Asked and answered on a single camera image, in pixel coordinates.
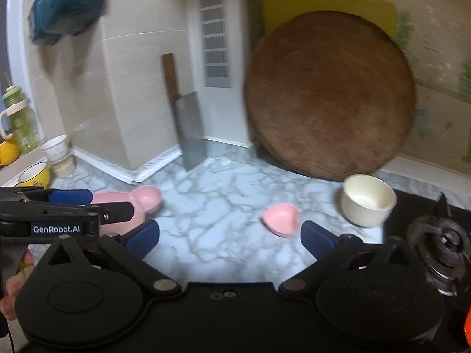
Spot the pink bear-shaped plate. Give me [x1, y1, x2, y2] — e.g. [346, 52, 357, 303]
[92, 185, 162, 236]

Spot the pink heart-shaped small dish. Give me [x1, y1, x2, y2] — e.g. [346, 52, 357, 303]
[261, 203, 300, 237]

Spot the cream round bowl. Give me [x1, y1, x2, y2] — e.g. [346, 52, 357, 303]
[340, 174, 398, 228]

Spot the person's left hand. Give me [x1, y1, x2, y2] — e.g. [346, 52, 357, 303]
[0, 249, 34, 321]

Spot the cream container under bowl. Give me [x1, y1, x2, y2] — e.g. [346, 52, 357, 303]
[50, 154, 76, 179]

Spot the yellow cartoon bowl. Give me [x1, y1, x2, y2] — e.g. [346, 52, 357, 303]
[17, 162, 51, 188]

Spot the white dotted bowl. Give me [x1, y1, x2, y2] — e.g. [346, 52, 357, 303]
[41, 135, 69, 163]

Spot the yellow mug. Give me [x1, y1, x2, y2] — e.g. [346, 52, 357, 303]
[0, 139, 20, 167]

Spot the green water bottle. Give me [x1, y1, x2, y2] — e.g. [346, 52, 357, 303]
[1, 84, 40, 154]

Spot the black gas stove top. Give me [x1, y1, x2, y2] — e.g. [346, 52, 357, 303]
[380, 189, 471, 302]

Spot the black gas stove burner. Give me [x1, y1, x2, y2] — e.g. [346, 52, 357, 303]
[406, 194, 470, 297]

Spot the round brown wooden cutting board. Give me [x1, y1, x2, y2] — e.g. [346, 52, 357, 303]
[243, 11, 417, 181]

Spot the grey vent grille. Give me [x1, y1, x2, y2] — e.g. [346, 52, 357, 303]
[246, 0, 263, 49]
[199, 0, 231, 89]

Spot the blue hanging basin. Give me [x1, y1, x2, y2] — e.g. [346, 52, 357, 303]
[28, 0, 105, 46]

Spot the yellow plastic cutting board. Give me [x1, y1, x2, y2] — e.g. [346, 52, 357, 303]
[262, 0, 397, 37]

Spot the cleaver with wooden handle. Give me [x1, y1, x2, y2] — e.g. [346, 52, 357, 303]
[161, 54, 207, 171]

